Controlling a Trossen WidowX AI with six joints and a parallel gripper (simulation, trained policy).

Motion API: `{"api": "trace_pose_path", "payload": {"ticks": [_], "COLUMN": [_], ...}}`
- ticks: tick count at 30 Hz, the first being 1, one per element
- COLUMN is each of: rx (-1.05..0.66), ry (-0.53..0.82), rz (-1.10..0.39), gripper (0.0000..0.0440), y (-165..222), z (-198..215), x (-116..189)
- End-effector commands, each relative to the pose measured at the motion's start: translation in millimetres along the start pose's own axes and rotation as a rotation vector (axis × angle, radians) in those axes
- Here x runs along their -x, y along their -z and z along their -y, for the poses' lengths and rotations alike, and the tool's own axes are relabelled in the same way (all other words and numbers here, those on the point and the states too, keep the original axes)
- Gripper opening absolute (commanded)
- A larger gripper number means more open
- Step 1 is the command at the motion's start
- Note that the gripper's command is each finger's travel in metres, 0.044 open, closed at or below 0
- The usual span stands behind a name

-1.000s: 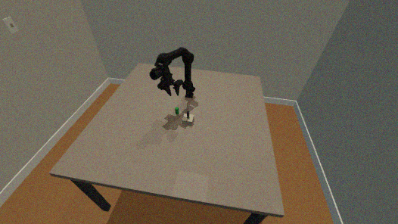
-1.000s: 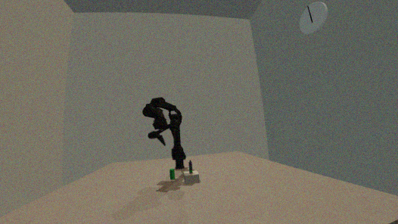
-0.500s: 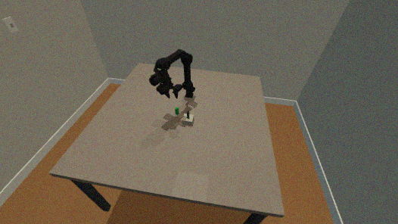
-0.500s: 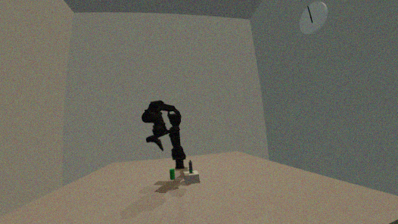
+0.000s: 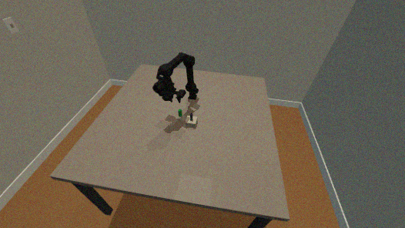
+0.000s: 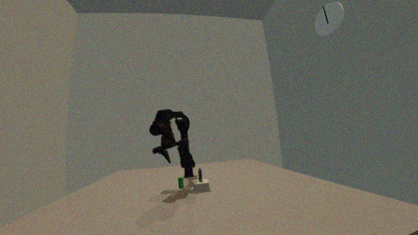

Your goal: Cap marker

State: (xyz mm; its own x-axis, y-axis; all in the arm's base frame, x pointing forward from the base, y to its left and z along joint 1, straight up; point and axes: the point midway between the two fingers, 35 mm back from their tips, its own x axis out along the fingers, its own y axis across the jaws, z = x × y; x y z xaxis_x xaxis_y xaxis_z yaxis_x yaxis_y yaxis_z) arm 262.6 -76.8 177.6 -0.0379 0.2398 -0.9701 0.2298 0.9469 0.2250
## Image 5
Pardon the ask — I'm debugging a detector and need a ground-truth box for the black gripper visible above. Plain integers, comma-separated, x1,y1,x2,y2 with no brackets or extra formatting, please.
159,83,186,103

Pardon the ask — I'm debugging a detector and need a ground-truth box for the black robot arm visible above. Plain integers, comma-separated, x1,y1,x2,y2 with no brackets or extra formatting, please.
152,52,199,101

